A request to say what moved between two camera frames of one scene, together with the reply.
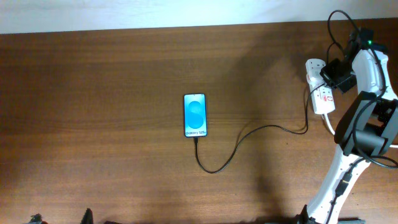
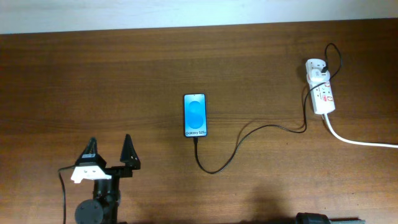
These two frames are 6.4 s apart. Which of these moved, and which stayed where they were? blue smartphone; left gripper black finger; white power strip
Moved: left gripper black finger
Stayed: white power strip; blue smartphone
